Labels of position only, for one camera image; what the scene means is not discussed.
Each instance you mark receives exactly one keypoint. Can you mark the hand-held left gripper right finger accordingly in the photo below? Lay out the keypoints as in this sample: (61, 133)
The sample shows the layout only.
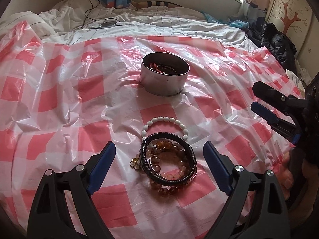
(219, 169)

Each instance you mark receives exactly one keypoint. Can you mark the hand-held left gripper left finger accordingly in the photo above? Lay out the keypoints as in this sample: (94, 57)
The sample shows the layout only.
(101, 169)

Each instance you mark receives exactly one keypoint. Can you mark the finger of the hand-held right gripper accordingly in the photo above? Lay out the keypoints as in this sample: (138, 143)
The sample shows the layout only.
(269, 92)
(261, 112)

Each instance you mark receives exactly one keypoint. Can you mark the thin dark bangle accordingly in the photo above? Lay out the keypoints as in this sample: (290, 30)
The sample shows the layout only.
(172, 69)

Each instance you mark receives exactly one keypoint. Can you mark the round metal tin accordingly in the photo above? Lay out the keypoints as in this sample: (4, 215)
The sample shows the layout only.
(159, 84)

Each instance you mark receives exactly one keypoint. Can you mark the person's right hand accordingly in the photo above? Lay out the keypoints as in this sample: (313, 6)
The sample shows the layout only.
(287, 176)

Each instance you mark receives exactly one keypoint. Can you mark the crumpled printed paper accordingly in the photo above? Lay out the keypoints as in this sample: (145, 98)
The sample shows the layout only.
(296, 77)

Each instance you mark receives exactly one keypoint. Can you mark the pink checked plastic sheet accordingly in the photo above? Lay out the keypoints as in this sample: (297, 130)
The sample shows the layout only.
(74, 129)

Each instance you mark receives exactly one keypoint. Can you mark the black puffer jacket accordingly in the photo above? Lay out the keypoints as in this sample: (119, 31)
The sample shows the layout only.
(276, 44)

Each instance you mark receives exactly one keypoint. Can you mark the blue plastic bag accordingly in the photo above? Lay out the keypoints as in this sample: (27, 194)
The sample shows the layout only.
(239, 24)

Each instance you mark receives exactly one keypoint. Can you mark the wardrobe with tree print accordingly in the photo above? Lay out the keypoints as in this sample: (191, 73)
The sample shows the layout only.
(289, 17)

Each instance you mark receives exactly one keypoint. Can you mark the white striped quilt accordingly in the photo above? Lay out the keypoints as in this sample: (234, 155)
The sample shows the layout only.
(174, 25)

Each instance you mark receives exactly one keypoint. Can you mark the striped pillow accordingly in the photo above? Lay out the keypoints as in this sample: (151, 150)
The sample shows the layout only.
(154, 4)

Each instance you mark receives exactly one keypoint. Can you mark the round silver disc device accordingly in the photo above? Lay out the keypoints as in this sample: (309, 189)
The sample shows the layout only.
(107, 24)

